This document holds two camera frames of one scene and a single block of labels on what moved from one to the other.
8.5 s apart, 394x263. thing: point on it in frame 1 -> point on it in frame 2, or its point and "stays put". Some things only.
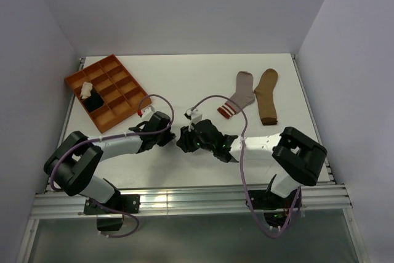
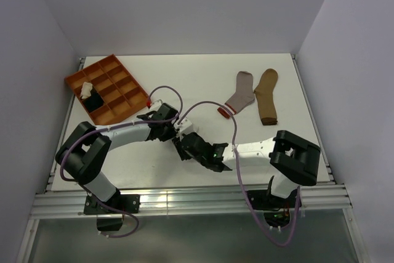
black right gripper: x=184 y=141 -> x=183 y=154
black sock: x=93 y=101 stays put
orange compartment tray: x=120 y=93 stays put
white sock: x=86 y=90 stays put
